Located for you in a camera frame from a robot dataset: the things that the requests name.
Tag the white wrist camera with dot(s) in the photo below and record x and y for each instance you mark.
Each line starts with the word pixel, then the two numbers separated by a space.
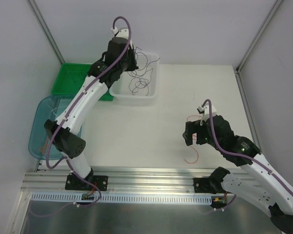
pixel 120 33
pixel 206 112

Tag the white perforated plastic basket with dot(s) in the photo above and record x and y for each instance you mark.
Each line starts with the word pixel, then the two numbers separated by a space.
pixel 139 87

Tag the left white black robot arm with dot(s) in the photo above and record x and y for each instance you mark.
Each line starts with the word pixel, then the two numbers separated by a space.
pixel 63 131

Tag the translucent blue plastic tray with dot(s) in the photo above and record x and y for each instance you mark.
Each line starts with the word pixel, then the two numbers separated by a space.
pixel 49 108

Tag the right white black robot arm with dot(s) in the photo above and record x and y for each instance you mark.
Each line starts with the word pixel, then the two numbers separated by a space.
pixel 274 196

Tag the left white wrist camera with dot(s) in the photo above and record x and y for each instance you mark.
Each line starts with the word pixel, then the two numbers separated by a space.
pixel 120 33

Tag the white slotted cable duct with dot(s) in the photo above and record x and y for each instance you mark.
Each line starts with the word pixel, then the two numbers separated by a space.
pixel 123 198

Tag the green plastic tray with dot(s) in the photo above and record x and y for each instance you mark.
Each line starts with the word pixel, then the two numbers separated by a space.
pixel 70 79

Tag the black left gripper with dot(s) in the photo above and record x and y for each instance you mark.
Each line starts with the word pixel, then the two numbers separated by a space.
pixel 131 62

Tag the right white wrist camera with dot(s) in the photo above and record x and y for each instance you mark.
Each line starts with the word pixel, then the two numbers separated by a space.
pixel 206 112

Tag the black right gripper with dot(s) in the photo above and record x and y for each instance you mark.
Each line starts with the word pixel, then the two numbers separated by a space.
pixel 195 131

